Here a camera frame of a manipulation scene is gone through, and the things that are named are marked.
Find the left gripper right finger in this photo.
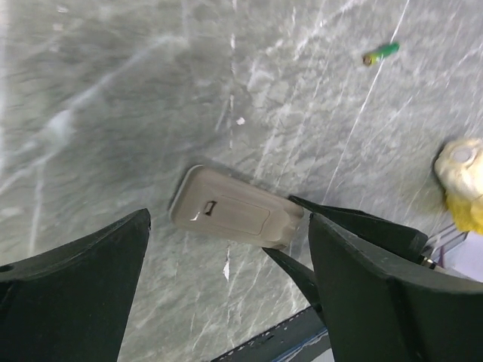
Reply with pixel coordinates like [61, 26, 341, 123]
[309, 214, 482, 361]

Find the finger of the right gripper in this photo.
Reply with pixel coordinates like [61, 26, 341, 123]
[288, 195, 429, 264]
[263, 247, 325, 324]

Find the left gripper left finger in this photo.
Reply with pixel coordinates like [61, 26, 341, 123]
[1, 209, 151, 361]

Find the beige remote control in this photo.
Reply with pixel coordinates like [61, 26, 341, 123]
[169, 164, 304, 250]

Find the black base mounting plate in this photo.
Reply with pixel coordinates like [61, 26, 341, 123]
[214, 307, 331, 362]

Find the yellow napa cabbage toy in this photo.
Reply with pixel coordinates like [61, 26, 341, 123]
[434, 138, 482, 234]

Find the green battery centre table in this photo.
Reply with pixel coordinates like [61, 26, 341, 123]
[362, 42, 400, 66]

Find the aluminium rail frame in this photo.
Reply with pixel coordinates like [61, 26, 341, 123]
[423, 225, 482, 282]

